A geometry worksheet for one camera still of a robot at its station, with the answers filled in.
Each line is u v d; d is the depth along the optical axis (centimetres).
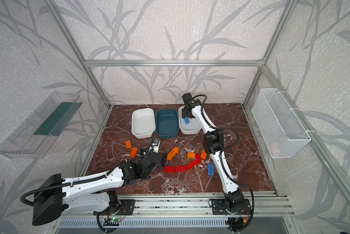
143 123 106
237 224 72
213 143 68
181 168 87
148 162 58
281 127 62
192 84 111
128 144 96
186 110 100
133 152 92
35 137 65
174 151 93
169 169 86
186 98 87
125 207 73
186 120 109
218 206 73
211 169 84
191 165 87
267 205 76
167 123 109
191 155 91
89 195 48
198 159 89
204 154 91
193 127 106
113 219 71
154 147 68
